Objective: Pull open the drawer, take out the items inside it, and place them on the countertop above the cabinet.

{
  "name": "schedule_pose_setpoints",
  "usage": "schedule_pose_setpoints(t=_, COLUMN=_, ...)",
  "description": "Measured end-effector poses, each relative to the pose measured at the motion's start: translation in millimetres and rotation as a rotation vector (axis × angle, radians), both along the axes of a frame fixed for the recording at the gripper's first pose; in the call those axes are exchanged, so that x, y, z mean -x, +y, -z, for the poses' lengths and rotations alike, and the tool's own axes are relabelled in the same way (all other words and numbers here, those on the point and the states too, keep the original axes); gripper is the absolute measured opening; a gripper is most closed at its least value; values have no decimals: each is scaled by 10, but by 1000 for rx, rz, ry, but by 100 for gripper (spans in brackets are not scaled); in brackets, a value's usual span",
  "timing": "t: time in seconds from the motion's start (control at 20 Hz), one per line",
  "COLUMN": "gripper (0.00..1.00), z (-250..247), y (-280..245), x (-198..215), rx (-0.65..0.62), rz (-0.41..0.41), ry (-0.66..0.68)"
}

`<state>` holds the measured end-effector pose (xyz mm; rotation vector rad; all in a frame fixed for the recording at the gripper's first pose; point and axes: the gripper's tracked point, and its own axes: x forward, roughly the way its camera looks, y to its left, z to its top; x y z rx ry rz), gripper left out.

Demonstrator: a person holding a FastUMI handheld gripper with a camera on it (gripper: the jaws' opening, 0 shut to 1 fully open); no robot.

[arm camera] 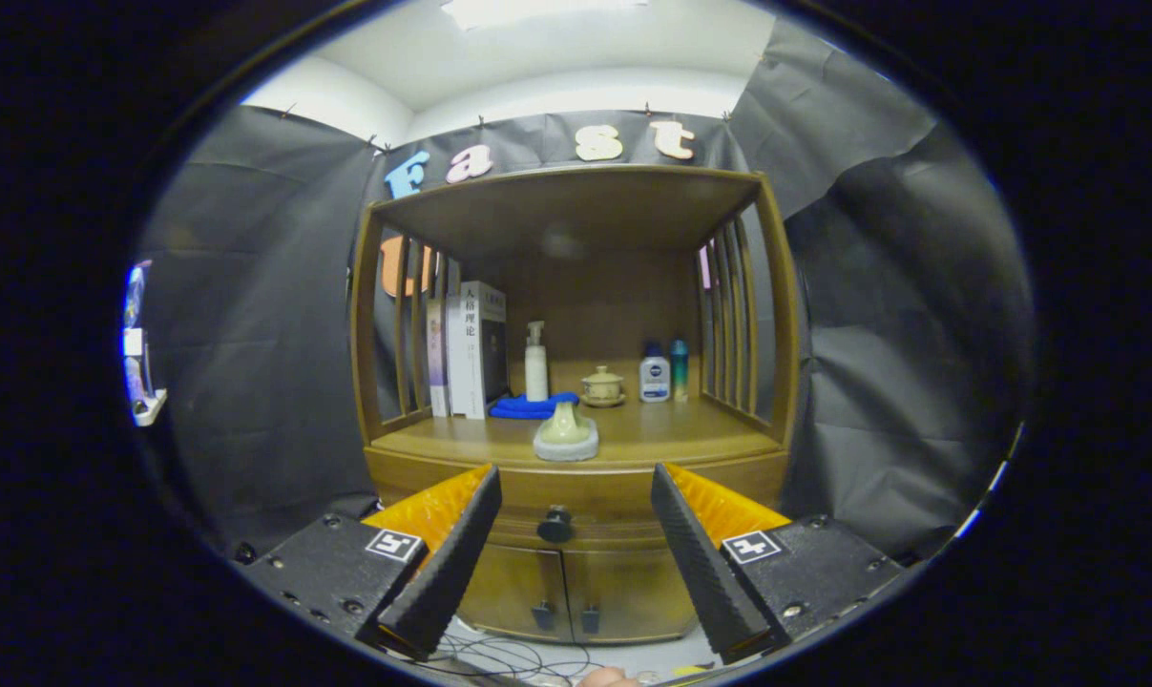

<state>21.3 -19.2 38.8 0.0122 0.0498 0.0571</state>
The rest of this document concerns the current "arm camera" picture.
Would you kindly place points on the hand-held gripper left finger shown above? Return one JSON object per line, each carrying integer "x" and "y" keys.
{"x": 447, "y": 572}

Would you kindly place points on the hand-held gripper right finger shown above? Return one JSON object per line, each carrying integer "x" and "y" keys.
{"x": 700, "y": 572}

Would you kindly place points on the wooden drawer with black knob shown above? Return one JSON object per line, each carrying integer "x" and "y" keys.
{"x": 585, "y": 487}

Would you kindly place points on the wooden cabinet door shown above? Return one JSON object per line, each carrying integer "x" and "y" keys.
{"x": 518, "y": 587}
{"x": 633, "y": 587}

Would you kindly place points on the wooden countertop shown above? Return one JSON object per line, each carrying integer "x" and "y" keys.
{"x": 671, "y": 431}

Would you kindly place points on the wooden cabinet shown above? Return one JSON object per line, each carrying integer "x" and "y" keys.
{"x": 595, "y": 296}

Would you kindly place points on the blue folded cloth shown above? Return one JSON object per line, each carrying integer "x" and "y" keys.
{"x": 523, "y": 408}

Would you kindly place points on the white lotion bottle blue cap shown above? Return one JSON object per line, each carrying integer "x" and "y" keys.
{"x": 654, "y": 377}

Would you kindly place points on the teal bottle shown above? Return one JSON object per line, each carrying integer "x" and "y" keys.
{"x": 680, "y": 372}

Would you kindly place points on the black round knob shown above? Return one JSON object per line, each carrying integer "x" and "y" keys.
{"x": 244, "y": 552}

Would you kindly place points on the beige ceramic lidded cup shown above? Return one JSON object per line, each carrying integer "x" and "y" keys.
{"x": 602, "y": 386}

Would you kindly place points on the thin purple book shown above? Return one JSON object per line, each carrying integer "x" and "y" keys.
{"x": 436, "y": 358}

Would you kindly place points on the white spray bottle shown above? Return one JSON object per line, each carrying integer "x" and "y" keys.
{"x": 535, "y": 372}

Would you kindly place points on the thick white book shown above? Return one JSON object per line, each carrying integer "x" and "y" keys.
{"x": 463, "y": 353}

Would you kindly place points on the black backdrop cloth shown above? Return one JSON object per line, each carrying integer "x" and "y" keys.
{"x": 270, "y": 334}

